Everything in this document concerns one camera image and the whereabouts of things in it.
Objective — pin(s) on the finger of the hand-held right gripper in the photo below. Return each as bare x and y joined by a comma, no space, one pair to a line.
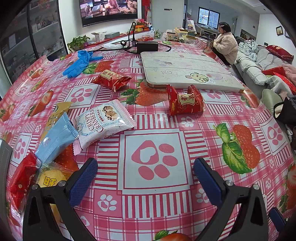
276,216

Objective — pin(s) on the plain red snack packet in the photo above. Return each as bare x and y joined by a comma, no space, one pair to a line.
20,183

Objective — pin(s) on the glass door display cabinet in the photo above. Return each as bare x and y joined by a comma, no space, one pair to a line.
44,27

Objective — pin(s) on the pale green chair back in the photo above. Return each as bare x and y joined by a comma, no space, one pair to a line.
270,97

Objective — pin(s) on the pink strawberry print tablecloth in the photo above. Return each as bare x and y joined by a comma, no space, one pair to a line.
150,125

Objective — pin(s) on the grey storage box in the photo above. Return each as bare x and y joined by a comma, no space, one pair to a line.
4,157

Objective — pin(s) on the red embroidered cushion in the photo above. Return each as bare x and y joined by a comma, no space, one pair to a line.
283,80
277,51

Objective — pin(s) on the wall television screen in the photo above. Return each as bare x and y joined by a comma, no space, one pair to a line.
108,11

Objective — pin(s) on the green potted plant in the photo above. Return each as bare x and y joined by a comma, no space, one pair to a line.
78,41

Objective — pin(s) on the red hanging wall decoration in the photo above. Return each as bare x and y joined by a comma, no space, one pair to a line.
146,9

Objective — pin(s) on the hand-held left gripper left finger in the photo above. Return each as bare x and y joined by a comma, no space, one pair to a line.
83,183

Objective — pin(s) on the yellow rice cracker packet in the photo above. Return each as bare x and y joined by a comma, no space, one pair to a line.
52,177

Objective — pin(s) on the white cookie snack packet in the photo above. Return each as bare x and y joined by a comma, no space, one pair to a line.
101,125

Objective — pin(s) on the white standing air conditioner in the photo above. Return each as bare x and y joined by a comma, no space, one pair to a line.
171,16

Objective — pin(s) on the blue nitrile glove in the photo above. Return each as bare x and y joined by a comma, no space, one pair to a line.
74,68
85,55

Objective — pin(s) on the light blue snack packet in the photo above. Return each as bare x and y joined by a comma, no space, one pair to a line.
55,141

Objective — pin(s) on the grey sofa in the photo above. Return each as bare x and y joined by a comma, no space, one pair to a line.
252,67

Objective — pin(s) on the white plastic bag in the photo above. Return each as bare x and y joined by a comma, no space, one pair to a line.
113,45

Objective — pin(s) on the red snack packet gold label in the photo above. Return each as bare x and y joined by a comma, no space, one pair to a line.
182,104

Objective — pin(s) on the dark wall painting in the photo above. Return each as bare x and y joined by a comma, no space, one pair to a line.
248,34

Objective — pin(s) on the white printed jar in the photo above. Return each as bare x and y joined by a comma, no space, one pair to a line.
171,36

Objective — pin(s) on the pink fluffy blanket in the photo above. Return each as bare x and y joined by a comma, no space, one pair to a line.
290,70

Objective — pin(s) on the grey blue padded jacket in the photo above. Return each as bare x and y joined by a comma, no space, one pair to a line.
247,47

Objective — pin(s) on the small white carton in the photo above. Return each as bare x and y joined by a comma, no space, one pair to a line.
98,36

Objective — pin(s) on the pink flower bouquet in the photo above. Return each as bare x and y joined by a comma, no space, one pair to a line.
141,22

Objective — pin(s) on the red snack packet yellow print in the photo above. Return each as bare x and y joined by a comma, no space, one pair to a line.
108,80

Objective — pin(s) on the small wall picture frame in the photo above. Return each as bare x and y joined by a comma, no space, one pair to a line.
279,30
287,33

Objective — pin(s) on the grey green flat box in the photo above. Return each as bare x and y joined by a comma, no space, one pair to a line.
112,35

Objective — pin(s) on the black bag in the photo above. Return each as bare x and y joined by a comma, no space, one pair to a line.
286,111

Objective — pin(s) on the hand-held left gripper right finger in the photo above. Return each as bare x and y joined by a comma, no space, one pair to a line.
208,183

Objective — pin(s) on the orange gift box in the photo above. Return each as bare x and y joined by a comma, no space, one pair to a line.
139,29

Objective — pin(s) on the dark framed window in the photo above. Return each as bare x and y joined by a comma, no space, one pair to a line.
208,16

